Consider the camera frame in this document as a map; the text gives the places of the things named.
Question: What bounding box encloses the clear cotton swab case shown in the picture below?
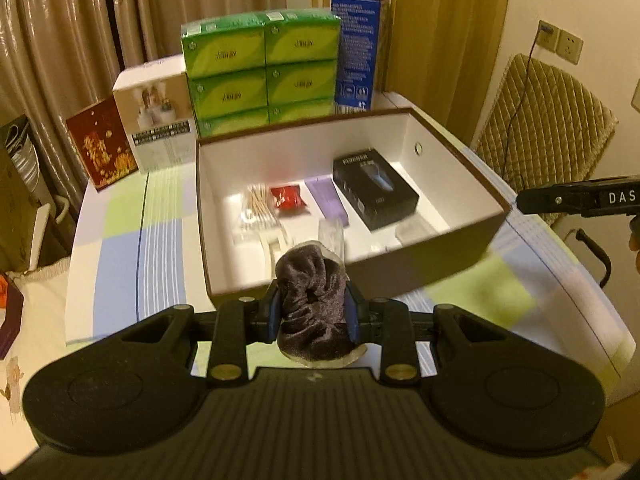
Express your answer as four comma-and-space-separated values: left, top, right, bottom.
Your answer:
395, 222, 436, 249

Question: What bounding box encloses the beige sheer curtain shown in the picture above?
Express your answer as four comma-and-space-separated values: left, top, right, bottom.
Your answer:
0, 0, 333, 241

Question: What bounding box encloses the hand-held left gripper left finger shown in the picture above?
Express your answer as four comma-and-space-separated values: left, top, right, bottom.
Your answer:
121, 283, 283, 387

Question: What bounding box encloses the red gold-print gift box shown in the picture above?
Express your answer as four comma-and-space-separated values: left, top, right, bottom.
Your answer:
66, 96, 140, 192

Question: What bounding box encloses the white folding stand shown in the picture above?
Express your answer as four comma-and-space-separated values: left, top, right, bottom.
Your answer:
27, 194, 72, 272

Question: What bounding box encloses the tall blue box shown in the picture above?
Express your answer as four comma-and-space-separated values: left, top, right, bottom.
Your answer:
331, 0, 392, 113

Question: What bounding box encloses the red snack packet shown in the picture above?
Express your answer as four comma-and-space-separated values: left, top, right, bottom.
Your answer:
269, 184, 307, 211

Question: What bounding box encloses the chair with quilted cover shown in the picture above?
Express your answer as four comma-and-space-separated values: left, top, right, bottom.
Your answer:
472, 52, 618, 283

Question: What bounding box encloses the brown dishware carton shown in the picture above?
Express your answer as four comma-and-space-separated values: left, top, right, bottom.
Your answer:
0, 114, 66, 273

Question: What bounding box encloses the brown storage box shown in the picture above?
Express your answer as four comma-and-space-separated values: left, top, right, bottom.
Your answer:
194, 106, 513, 307

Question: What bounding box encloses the stack of green tissue packs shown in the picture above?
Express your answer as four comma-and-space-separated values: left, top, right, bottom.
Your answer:
180, 8, 342, 139

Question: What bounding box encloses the black shaver box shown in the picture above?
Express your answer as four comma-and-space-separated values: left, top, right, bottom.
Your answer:
332, 147, 421, 232

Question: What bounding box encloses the brown scrunchie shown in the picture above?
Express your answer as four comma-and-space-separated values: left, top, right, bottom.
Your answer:
274, 241, 368, 368

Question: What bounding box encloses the white wall socket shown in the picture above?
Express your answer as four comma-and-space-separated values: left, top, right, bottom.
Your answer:
537, 20, 562, 51
556, 30, 584, 65

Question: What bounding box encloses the white product box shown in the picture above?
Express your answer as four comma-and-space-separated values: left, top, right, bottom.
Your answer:
111, 55, 198, 175

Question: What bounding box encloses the black charger cable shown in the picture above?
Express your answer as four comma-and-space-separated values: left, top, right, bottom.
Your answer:
500, 24, 554, 181

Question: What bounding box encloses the cartoon print cream cloth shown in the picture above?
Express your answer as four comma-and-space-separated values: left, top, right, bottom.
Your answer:
0, 255, 76, 461

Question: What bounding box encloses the bag of wooden cotton swabs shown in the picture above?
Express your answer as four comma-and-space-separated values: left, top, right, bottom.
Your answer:
235, 182, 283, 234

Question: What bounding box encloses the white hair claw clip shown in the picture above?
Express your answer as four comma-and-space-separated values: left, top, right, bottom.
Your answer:
252, 227, 299, 271

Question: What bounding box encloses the golden brown curtain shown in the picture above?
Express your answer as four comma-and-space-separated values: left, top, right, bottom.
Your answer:
390, 0, 513, 146

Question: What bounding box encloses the dark red tray box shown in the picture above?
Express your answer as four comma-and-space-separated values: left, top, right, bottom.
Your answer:
0, 271, 25, 359

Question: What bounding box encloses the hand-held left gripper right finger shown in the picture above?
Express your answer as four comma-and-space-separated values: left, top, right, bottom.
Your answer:
344, 283, 502, 387

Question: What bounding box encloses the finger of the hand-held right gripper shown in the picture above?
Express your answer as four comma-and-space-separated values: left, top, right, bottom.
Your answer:
516, 183, 587, 216

